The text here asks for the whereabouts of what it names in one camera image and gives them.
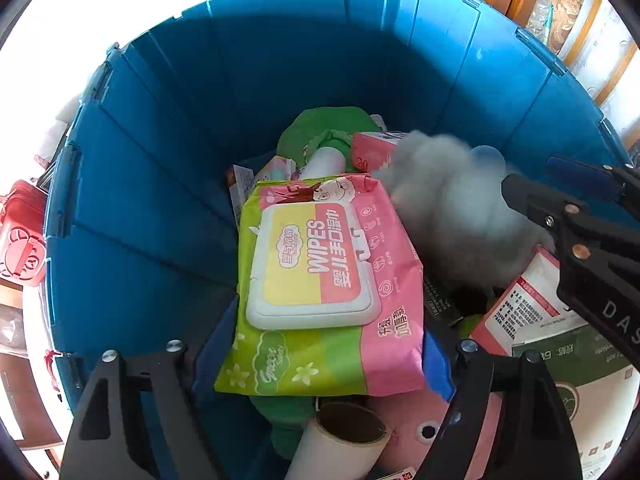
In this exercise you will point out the white cardboard tube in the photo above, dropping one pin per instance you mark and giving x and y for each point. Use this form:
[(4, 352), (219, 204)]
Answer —
[(330, 455)]

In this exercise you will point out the white green carton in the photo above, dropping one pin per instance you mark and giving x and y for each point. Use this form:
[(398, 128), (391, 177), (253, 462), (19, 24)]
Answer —
[(590, 410)]

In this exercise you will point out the green cloth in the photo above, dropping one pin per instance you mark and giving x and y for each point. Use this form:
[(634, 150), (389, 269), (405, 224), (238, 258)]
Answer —
[(280, 410)]

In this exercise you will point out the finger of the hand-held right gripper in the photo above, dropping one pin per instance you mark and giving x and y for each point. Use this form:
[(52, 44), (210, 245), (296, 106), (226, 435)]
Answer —
[(580, 175), (535, 200)]

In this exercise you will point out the small pink box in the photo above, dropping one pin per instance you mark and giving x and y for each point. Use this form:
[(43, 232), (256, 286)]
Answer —
[(277, 167)]

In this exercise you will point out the pink pig plush toy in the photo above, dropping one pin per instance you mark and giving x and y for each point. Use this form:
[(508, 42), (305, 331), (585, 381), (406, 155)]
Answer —
[(400, 455)]

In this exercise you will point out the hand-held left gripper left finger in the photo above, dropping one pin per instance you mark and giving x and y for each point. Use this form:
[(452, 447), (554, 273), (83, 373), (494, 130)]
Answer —
[(210, 355)]

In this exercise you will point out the pink green wet wipes pack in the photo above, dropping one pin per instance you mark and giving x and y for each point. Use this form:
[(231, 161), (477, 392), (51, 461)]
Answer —
[(310, 260)]

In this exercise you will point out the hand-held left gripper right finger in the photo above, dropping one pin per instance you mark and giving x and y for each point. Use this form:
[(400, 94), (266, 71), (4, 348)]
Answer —
[(439, 370)]

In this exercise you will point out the rolled patterned rug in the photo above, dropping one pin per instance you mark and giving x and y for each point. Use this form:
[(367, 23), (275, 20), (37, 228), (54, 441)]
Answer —
[(575, 0)]

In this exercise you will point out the pink tissue packet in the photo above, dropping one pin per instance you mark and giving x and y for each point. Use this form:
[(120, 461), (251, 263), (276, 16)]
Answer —
[(370, 155)]

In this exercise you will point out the grey plush toy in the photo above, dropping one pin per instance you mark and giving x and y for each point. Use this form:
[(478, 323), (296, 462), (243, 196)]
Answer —
[(450, 210)]

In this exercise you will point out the green frog plush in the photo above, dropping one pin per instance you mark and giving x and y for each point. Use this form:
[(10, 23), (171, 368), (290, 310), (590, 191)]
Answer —
[(320, 125)]

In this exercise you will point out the red bear suitcase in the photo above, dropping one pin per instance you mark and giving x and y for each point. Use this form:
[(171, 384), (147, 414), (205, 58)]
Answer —
[(22, 240)]

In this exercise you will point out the red white paper packet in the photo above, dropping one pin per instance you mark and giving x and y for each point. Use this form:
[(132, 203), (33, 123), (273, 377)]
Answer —
[(525, 305)]

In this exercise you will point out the blue plastic storage crate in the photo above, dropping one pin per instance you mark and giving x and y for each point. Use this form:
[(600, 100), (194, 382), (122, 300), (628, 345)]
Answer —
[(250, 85)]

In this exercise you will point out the wooden frame glass door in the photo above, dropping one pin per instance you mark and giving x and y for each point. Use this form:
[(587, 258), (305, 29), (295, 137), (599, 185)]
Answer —
[(610, 60)]

